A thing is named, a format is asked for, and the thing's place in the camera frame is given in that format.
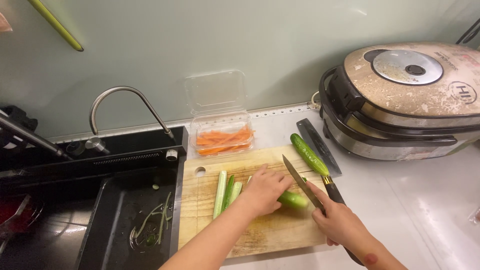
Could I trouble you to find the person's right hand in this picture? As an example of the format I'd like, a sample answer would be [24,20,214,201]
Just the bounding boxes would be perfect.
[305,181,373,250]

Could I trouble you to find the person's left hand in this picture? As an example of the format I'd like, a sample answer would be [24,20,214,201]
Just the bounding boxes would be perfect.
[240,164,294,219]

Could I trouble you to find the cut cucumber piece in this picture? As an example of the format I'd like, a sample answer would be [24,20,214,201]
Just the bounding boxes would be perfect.
[277,190,309,210]

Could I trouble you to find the slim kitchen knife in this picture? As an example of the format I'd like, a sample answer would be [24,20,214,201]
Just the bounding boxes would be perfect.
[282,154,365,267]

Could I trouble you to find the short pale cucumber stick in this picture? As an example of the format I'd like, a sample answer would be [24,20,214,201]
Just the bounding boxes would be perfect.
[228,181,244,206]

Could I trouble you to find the dark green cucumber stick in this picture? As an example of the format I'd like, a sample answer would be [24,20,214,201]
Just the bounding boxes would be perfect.
[221,175,235,213]

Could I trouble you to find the wooden cutting board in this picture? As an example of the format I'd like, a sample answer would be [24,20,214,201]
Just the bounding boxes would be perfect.
[178,144,328,260]

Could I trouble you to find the long pale cucumber stick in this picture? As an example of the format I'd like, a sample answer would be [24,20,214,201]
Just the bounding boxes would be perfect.
[212,170,228,220]

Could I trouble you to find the whole green cucumber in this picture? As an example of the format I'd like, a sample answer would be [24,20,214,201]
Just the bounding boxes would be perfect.
[289,133,330,177]

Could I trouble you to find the pile of carrot sticks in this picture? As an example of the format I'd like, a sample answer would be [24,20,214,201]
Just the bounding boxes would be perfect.
[195,125,255,156]

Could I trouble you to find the dark cleaver with brass collar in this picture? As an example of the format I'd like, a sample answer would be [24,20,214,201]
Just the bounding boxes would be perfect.
[296,118,347,206]

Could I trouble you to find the perforated metal edge strip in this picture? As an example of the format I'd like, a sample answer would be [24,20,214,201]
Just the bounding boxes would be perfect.
[48,101,320,144]

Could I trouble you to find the clear plastic hinged container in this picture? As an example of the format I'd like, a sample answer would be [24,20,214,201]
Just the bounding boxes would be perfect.
[184,69,255,157]

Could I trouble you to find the cucumber peel strips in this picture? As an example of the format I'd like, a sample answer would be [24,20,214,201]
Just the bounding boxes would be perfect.
[130,191,174,245]

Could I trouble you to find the worn beige rice cooker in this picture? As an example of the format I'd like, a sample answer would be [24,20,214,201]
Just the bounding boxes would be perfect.
[318,41,480,161]

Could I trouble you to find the black kitchen sink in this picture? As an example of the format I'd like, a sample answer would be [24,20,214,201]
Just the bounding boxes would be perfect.
[74,125,188,270]

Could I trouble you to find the curved steel faucet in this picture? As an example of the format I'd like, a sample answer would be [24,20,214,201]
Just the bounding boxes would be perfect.
[88,86,176,142]

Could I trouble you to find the red bowl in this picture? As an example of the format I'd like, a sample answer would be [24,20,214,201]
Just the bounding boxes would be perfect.
[0,194,44,235]

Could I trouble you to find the yellow-green rod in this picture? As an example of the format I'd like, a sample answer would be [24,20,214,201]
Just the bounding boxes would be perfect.
[26,0,85,53]

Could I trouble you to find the pink plastic item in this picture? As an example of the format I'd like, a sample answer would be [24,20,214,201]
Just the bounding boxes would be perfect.
[0,11,13,33]

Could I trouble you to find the steel faucet handle knob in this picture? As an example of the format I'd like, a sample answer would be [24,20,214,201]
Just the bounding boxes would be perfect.
[85,136,111,155]

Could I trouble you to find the black cord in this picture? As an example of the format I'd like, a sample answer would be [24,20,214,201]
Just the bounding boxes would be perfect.
[455,17,480,45]

